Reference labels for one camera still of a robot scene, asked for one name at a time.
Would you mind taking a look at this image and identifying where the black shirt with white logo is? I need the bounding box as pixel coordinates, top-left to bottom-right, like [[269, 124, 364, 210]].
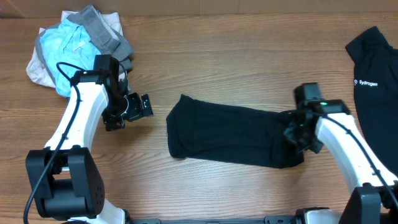
[[345, 26, 397, 174]]

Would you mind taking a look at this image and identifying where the light blue folded shirt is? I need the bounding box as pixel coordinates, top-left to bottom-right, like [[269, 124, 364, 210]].
[[38, 19, 101, 98]]

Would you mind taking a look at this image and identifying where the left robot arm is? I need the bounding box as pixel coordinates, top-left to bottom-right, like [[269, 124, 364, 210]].
[[24, 70, 153, 223]]

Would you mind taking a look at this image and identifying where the black t-shirt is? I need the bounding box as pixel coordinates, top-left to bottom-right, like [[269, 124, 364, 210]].
[[166, 95, 304, 169]]

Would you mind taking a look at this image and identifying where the grey folded garment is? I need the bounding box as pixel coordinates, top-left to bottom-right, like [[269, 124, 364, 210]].
[[34, 4, 135, 91]]

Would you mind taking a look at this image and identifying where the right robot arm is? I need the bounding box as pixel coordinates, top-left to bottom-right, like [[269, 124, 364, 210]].
[[285, 99, 397, 223]]

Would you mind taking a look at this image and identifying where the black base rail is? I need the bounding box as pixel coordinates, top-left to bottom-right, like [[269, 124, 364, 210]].
[[124, 215, 351, 224]]

